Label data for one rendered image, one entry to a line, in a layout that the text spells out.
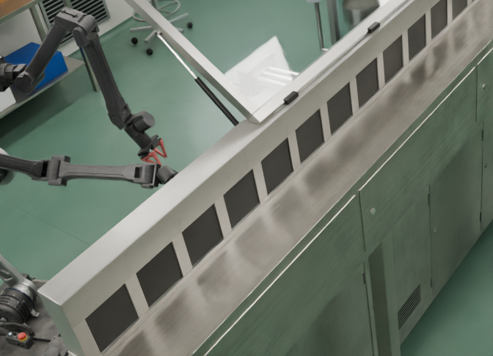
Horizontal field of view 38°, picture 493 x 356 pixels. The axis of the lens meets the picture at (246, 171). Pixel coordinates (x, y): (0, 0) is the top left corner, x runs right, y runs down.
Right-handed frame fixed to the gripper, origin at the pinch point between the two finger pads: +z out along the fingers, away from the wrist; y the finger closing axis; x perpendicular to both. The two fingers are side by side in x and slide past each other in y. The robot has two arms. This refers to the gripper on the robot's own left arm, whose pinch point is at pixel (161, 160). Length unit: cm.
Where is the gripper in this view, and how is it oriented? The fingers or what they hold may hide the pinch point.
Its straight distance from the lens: 289.8
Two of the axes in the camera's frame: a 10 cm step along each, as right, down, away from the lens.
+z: 6.2, 7.0, 3.5
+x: -7.3, 3.5, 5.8
